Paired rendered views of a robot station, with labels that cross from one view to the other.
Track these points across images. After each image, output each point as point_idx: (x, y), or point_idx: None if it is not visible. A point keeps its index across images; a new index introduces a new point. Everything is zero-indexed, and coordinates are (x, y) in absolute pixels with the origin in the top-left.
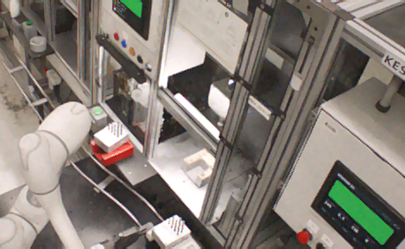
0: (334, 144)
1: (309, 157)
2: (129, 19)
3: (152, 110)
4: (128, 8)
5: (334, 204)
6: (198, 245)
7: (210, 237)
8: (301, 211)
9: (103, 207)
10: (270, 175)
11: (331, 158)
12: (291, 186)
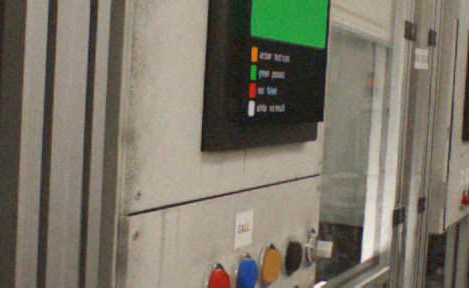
0: (467, 11)
1: (459, 64)
2: (298, 94)
3: None
4: (295, 46)
5: None
6: None
7: None
8: (457, 172)
9: None
10: (428, 180)
11: (466, 37)
12: (452, 145)
